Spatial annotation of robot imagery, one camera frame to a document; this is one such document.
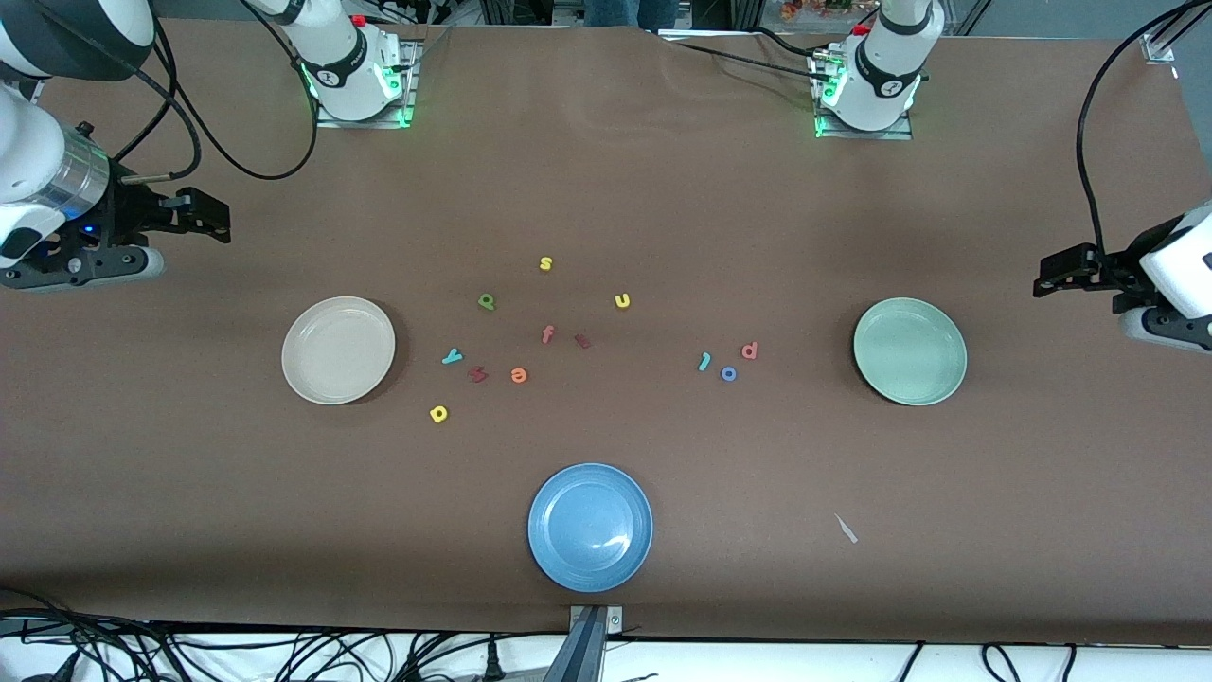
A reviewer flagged green plate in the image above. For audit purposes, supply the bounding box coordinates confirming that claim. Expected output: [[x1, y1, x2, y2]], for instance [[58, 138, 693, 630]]
[[853, 297, 968, 406]]

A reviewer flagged beige brown plate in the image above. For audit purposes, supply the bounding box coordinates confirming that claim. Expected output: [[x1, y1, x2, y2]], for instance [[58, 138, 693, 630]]
[[281, 296, 397, 405]]

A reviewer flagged person in blue jeans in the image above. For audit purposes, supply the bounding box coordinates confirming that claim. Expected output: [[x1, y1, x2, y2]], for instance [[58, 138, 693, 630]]
[[584, 0, 680, 32]]

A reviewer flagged blue plate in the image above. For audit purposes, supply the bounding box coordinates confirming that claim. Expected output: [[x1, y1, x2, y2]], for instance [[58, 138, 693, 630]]
[[527, 462, 654, 594]]

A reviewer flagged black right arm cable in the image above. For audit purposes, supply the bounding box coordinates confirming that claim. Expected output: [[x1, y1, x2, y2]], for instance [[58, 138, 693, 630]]
[[114, 0, 319, 186]]

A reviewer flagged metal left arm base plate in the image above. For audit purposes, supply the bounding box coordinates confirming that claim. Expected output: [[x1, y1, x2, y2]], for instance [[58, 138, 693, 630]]
[[814, 47, 913, 141]]

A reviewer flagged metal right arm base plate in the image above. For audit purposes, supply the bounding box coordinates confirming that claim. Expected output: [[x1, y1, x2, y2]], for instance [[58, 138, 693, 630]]
[[315, 38, 419, 129]]

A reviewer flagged aluminium frame profile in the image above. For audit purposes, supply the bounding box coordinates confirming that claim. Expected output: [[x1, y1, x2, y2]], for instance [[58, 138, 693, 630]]
[[1141, 0, 1212, 63]]

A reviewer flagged black table cable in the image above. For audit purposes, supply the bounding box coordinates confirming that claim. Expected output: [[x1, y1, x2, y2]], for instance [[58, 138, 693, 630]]
[[663, 28, 827, 82]]

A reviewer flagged black cable tangle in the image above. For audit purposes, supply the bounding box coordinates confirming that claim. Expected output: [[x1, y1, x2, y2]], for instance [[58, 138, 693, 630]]
[[0, 587, 569, 682]]

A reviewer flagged grey metal camera mount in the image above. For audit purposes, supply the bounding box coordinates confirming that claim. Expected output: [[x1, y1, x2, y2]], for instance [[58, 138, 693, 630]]
[[544, 604, 626, 682]]

